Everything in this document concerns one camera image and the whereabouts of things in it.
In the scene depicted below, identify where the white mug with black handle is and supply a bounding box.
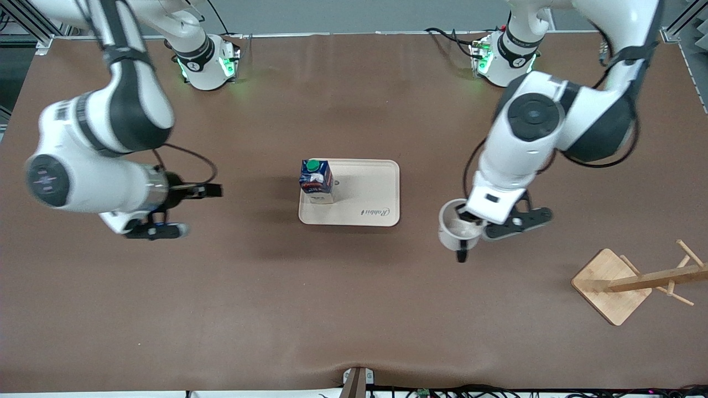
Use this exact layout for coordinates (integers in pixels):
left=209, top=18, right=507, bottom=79
left=439, top=199, right=486, bottom=263

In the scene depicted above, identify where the blue milk carton green cap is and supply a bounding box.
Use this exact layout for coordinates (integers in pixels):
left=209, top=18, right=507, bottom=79
left=299, top=159, right=335, bottom=205

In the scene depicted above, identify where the wooden cup rack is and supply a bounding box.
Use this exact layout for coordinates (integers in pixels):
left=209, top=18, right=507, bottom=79
left=571, top=239, right=708, bottom=326

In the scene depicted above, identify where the cream rectangular tray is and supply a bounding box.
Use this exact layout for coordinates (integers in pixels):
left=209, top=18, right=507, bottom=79
left=299, top=159, right=400, bottom=227

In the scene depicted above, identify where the black right arm wrist cable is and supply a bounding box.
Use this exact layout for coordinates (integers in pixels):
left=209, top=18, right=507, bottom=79
left=152, top=143, right=217, bottom=186

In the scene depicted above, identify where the black right arm base cable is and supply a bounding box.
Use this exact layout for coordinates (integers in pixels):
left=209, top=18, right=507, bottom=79
left=207, top=0, right=230, bottom=35

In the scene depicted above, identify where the black arm base cable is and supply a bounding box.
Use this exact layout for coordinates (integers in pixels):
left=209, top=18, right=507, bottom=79
left=425, top=27, right=479, bottom=59
left=207, top=0, right=230, bottom=35

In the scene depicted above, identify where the black left arm base cable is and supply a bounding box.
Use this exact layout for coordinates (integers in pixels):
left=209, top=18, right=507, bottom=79
left=425, top=27, right=479, bottom=59

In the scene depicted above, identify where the aluminium frame corner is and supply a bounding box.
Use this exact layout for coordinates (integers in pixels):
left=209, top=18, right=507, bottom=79
left=661, top=0, right=708, bottom=44
left=0, top=0, right=56, bottom=56

